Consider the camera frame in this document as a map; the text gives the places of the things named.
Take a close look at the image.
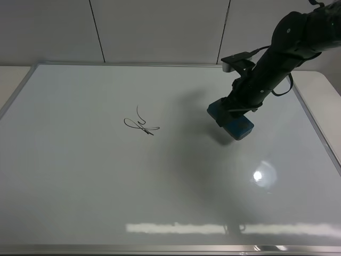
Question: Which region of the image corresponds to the white aluminium-framed whiteboard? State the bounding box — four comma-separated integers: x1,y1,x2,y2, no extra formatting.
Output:
1,63,340,255

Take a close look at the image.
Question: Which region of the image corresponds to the black marker scribble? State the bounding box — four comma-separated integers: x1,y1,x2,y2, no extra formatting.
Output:
124,106,160,136

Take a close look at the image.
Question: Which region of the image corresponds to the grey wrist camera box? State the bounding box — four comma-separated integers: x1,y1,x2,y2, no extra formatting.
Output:
221,52,255,73

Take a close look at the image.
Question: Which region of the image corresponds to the blue board eraser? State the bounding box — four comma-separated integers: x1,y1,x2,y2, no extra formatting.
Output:
207,100,254,141

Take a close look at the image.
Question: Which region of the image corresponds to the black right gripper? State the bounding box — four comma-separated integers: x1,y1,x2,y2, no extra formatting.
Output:
216,48,296,127

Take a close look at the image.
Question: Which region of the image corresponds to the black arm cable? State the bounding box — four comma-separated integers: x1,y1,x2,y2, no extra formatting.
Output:
271,74,294,97

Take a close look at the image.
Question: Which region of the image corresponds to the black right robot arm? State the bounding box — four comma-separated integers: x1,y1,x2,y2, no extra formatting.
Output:
216,1,340,127

